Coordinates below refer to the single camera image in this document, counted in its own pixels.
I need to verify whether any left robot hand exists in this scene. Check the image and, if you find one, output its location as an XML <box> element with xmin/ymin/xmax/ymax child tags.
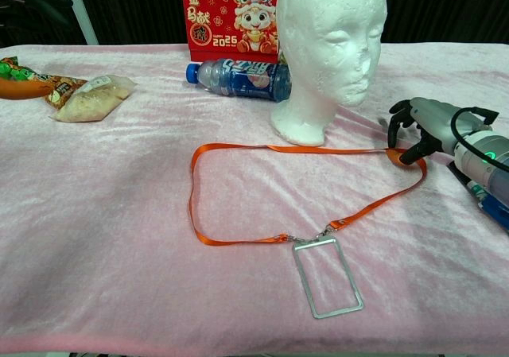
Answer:
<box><xmin>0</xmin><ymin>77</ymin><xmax>55</xmax><ymax>101</ymax></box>

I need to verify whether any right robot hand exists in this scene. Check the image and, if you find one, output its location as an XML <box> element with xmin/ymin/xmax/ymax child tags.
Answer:
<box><xmin>386</xmin><ymin>97</ymin><xmax>462</xmax><ymax>165</ymax></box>

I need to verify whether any orange lanyard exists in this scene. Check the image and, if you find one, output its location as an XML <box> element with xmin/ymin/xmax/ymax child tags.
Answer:
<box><xmin>187</xmin><ymin>142</ymin><xmax>429</xmax><ymax>320</ymax></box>

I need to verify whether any white foam mannequin head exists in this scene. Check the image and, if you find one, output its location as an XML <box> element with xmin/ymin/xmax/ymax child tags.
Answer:
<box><xmin>270</xmin><ymin>0</ymin><xmax>389</xmax><ymax>147</ymax></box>

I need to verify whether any green orange snack bag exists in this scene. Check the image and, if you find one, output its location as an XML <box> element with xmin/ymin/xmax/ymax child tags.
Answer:
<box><xmin>0</xmin><ymin>56</ymin><xmax>88</xmax><ymax>111</ymax></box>

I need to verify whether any clear bag of pale snack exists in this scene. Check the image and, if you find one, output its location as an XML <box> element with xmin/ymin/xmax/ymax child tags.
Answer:
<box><xmin>50</xmin><ymin>74</ymin><xmax>138</xmax><ymax>124</ymax></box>

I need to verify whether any black marker pen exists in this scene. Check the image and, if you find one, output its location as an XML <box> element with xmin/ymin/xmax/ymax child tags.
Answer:
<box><xmin>449</xmin><ymin>161</ymin><xmax>490</xmax><ymax>203</ymax></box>

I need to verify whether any blue cookie box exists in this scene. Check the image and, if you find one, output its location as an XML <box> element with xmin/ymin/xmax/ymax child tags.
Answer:
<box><xmin>479</xmin><ymin>196</ymin><xmax>509</xmax><ymax>233</ymax></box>

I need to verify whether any black curtain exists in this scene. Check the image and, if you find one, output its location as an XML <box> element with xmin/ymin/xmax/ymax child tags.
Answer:
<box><xmin>0</xmin><ymin>0</ymin><xmax>509</xmax><ymax>49</ymax></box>

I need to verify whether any pink velvet tablecloth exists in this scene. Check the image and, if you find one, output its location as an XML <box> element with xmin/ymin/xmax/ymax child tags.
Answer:
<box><xmin>0</xmin><ymin>41</ymin><xmax>509</xmax><ymax>356</ymax></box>

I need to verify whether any blue drink bottle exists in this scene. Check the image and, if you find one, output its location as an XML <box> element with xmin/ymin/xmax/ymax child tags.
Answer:
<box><xmin>185</xmin><ymin>57</ymin><xmax>293</xmax><ymax>103</ymax></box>

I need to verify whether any red desk calendar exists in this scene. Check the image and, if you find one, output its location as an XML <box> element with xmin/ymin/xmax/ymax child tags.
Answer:
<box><xmin>181</xmin><ymin>0</ymin><xmax>282</xmax><ymax>64</ymax></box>

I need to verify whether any white frame post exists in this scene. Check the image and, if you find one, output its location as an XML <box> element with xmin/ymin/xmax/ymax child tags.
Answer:
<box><xmin>58</xmin><ymin>0</ymin><xmax>99</xmax><ymax>46</ymax></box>

